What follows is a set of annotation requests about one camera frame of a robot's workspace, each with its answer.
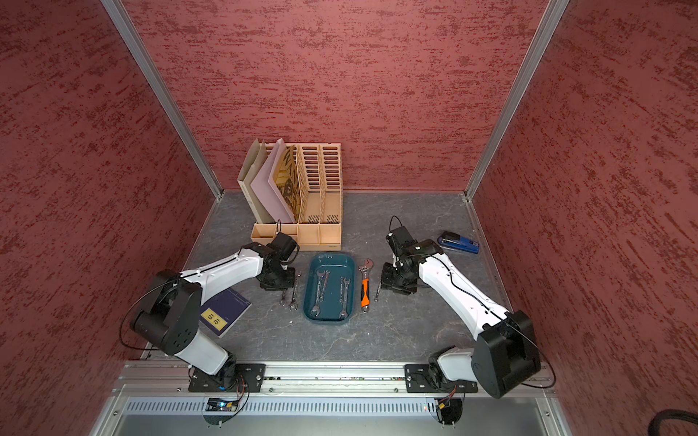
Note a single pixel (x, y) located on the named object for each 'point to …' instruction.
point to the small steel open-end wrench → (282, 302)
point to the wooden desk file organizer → (319, 225)
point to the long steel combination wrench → (315, 311)
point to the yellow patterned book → (292, 183)
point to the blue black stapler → (452, 239)
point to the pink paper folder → (272, 208)
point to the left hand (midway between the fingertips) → (284, 290)
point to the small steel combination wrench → (377, 293)
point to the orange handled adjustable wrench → (365, 298)
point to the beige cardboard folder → (253, 166)
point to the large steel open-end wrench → (293, 303)
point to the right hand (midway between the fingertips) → (385, 292)
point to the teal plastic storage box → (330, 289)
